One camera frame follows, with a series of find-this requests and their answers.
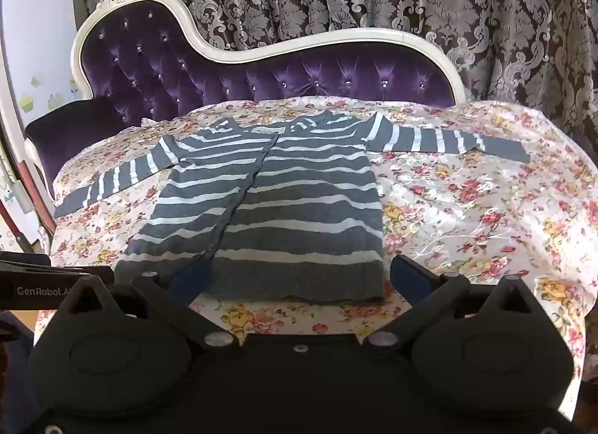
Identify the red pole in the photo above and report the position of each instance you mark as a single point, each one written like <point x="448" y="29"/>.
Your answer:
<point x="7" y="220"/>

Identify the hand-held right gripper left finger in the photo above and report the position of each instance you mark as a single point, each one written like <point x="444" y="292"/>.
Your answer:
<point x="191" y="277"/>

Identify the purple tufted headboard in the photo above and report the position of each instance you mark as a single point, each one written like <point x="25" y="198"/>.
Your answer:
<point x="154" y="65"/>

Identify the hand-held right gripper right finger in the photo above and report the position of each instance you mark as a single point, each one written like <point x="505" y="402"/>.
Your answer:
<point x="411" y="277"/>

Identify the grey white striped sweater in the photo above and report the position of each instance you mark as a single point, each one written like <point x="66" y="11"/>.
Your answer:
<point x="299" y="209"/>

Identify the floral printed blanket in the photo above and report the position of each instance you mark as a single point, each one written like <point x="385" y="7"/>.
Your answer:
<point x="467" y="209"/>

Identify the dark purple velvet cushion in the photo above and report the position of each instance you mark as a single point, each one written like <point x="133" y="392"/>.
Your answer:
<point x="70" y="135"/>

